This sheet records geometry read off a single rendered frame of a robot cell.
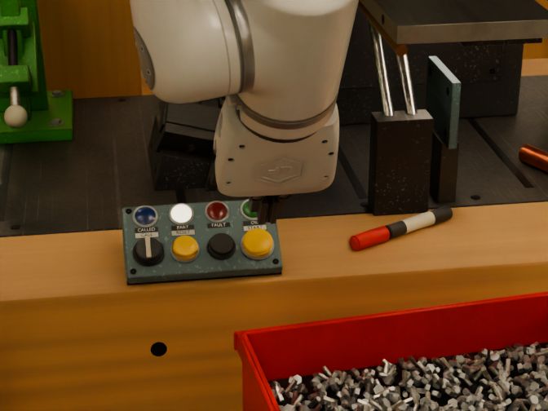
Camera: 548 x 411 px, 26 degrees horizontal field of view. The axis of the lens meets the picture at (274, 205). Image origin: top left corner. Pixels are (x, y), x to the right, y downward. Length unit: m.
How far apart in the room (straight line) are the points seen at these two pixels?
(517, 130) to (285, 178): 0.59
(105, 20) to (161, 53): 0.84
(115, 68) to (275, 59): 0.86
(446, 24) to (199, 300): 0.35
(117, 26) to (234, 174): 0.71
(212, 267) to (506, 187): 0.39
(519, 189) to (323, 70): 0.55
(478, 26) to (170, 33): 0.42
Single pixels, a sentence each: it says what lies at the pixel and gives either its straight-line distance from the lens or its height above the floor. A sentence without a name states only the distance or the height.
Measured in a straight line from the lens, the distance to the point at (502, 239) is 1.24.
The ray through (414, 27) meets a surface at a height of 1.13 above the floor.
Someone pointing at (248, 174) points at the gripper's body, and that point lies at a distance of 0.98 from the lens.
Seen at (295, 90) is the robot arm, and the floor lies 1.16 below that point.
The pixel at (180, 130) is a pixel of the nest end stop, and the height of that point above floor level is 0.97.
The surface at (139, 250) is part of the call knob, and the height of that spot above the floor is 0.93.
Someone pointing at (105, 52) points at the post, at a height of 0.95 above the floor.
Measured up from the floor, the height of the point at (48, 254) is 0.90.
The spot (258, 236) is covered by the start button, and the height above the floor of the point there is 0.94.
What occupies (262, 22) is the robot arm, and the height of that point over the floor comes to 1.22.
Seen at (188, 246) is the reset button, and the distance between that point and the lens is 1.13.
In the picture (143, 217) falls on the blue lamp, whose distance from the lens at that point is 1.15.
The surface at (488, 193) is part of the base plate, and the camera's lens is 1.35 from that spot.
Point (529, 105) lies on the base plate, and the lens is 1.63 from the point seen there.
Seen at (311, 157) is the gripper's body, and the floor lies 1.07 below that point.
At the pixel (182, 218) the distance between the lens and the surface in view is 1.15.
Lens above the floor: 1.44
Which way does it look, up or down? 25 degrees down
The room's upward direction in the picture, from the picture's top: straight up
